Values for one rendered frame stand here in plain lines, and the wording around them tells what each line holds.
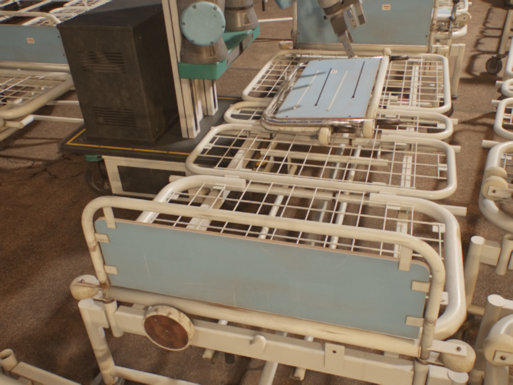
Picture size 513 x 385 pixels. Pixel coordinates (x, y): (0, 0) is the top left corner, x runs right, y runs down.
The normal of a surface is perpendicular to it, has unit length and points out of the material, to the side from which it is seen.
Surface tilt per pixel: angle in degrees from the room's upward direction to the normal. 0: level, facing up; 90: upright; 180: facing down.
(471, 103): 0
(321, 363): 90
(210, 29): 95
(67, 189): 0
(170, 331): 90
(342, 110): 5
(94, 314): 90
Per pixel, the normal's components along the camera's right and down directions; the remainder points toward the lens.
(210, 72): -0.25, 0.54
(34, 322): -0.05, -0.84
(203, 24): 0.15, 0.61
